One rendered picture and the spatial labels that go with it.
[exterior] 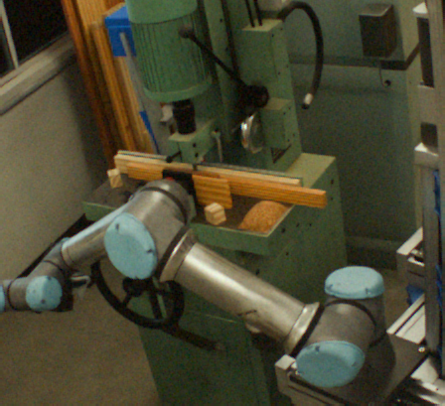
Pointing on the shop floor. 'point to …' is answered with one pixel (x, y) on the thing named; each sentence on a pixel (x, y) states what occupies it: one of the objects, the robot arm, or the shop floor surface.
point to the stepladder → (120, 32)
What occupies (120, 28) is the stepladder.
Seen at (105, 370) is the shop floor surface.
